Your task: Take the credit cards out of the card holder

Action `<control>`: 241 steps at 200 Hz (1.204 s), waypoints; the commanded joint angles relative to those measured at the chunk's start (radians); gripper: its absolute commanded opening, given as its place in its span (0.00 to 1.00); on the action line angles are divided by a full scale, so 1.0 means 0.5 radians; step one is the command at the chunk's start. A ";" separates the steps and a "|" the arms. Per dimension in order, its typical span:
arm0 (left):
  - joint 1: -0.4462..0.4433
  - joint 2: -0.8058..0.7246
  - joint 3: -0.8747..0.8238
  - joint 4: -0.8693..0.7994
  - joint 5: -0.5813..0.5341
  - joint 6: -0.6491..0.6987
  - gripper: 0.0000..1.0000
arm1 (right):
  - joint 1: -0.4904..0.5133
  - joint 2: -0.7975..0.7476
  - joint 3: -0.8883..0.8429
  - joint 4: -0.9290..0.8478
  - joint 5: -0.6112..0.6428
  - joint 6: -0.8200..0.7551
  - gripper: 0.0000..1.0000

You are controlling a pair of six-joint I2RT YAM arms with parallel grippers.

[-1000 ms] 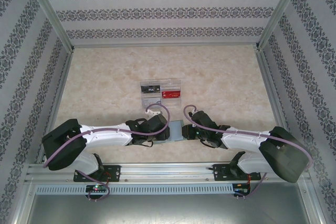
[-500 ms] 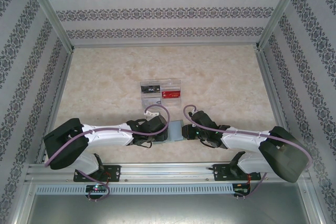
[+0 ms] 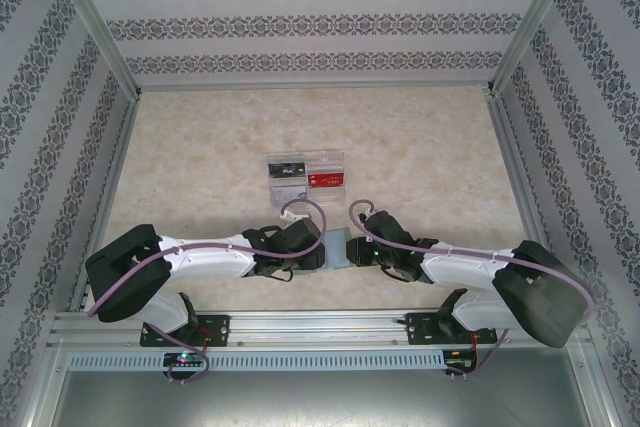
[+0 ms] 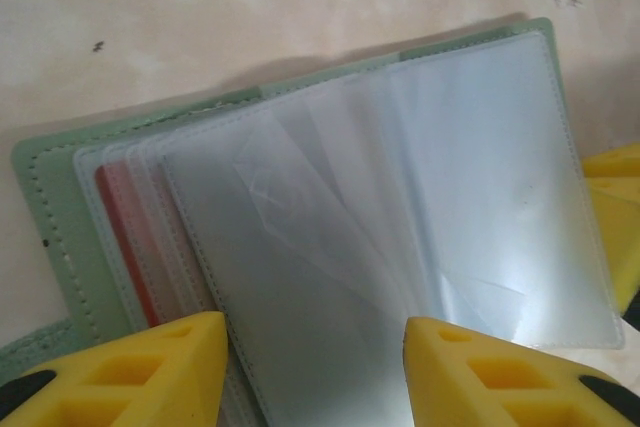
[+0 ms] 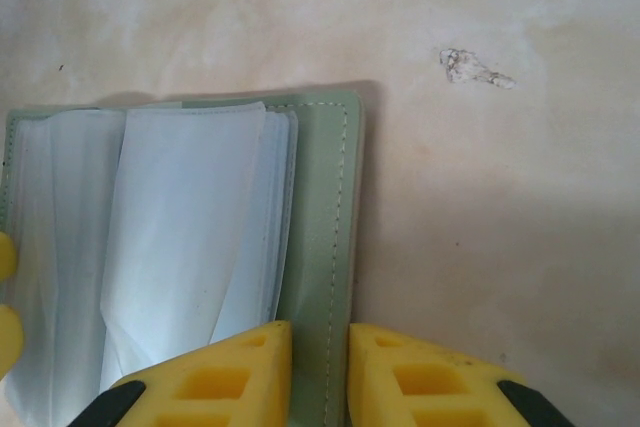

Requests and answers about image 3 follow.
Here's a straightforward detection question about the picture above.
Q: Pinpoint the red credit card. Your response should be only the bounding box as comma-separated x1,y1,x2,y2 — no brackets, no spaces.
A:
309,172,347,189

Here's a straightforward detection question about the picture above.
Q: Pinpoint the black credit card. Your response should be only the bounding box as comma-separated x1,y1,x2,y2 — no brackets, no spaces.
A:
268,162,307,179

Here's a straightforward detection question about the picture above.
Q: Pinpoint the clear plastic organizer box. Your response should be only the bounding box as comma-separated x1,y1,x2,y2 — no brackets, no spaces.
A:
266,149,350,208

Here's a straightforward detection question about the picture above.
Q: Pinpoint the small controller board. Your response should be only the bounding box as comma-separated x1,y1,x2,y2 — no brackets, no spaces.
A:
443,350,476,371

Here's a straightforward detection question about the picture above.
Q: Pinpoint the grey metal sheet panel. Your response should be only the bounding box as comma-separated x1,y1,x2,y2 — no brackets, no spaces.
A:
49,370,614,427

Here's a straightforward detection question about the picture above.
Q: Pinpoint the controller board with green light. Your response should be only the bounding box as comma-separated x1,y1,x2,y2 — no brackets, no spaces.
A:
163,352,209,369

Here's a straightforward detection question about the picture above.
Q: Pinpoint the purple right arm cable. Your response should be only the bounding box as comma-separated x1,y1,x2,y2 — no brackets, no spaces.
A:
348,199,596,379

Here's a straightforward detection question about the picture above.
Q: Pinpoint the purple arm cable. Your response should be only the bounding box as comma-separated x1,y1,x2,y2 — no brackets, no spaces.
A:
348,199,596,379
87,198,329,386

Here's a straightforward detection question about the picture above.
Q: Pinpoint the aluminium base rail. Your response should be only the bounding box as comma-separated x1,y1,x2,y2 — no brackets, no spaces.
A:
48,310,591,348

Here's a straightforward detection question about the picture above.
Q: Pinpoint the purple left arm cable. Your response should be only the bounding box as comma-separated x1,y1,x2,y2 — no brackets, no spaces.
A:
87,198,329,386

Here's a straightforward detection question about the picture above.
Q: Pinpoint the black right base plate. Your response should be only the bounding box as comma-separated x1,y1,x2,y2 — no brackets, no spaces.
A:
405,312,501,346

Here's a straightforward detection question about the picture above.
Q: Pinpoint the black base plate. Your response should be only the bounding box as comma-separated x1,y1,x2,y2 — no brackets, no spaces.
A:
405,312,501,346
139,314,232,349

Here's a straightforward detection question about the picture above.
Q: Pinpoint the slotted grey cable duct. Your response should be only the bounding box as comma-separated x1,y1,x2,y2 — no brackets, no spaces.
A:
67,350,446,372

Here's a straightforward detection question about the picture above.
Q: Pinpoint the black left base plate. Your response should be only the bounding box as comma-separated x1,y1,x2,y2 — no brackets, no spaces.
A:
139,314,232,349

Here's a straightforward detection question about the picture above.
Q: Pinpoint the aluminium table side rail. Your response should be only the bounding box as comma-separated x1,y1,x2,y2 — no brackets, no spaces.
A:
487,94,534,248

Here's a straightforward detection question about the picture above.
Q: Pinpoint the aluminium frame post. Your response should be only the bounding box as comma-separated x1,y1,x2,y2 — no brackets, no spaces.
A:
485,0,585,97
42,0,144,98

